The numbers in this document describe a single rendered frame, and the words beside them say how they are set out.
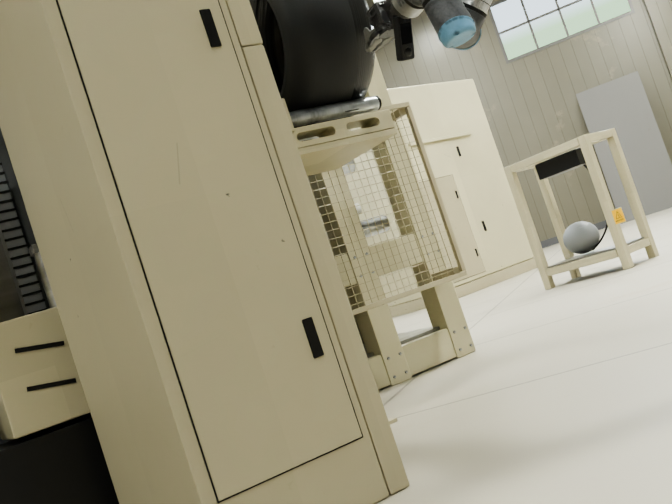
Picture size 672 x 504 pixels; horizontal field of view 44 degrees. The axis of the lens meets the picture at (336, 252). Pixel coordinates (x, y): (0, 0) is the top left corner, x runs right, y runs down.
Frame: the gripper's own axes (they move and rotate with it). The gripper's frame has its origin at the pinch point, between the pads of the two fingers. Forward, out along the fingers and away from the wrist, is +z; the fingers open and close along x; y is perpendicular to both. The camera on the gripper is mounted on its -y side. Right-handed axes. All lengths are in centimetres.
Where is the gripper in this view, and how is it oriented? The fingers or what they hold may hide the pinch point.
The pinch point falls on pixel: (371, 51)
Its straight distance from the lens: 239.9
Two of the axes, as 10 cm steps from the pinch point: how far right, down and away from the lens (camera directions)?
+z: -4.4, 3.2, 8.4
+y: -3.7, -9.2, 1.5
